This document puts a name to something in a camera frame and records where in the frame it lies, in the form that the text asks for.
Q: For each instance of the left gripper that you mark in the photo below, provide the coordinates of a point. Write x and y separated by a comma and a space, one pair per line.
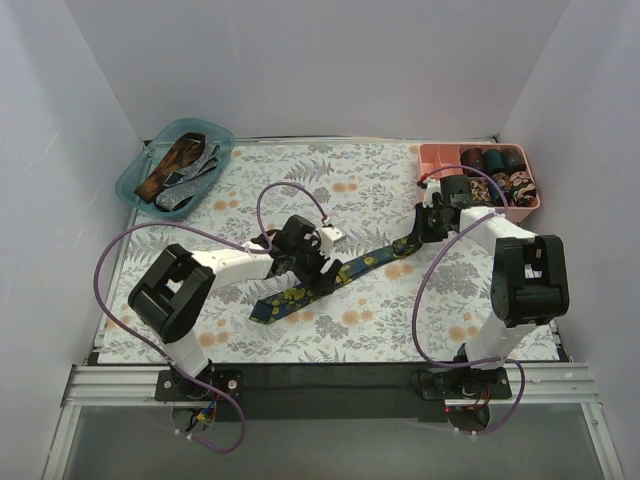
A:
314, 268

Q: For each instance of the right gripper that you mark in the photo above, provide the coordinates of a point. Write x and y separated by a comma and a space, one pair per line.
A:
430, 226

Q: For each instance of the navy yellow floral tie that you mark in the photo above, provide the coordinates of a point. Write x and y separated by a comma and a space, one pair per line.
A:
278, 306

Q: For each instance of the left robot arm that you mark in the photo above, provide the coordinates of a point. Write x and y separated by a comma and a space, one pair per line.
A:
171, 294

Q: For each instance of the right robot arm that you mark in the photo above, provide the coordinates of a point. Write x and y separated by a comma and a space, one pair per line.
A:
528, 288

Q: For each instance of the pink compartment tray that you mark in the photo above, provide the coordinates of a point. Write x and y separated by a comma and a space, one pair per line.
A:
444, 160

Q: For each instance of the dark red rolled tie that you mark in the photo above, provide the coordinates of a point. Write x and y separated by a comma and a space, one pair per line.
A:
473, 161

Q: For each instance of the navy patterned rolled tie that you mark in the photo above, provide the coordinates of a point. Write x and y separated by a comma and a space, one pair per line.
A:
498, 188

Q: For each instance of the teal rolled tie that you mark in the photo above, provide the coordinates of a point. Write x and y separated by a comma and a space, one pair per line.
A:
493, 162

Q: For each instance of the floral table mat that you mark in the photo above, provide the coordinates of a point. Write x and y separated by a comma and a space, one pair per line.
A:
429, 303

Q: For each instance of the black pink floral rolled tie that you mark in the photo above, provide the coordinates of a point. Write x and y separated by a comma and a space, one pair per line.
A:
522, 189

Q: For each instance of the grey patterned tie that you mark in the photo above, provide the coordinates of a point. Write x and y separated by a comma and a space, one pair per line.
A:
181, 186

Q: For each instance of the brown orange tie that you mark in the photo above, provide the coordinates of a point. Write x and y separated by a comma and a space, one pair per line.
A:
183, 153

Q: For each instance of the teal plastic bin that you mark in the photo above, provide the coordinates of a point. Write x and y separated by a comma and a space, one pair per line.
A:
152, 154

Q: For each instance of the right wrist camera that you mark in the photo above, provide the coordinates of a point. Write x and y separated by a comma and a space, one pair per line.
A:
429, 186

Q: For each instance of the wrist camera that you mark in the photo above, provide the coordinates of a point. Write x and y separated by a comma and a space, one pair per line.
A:
329, 237
429, 186

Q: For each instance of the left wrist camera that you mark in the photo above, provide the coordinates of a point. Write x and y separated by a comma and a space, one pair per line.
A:
329, 237

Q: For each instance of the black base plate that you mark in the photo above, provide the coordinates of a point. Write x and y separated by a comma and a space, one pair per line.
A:
332, 391

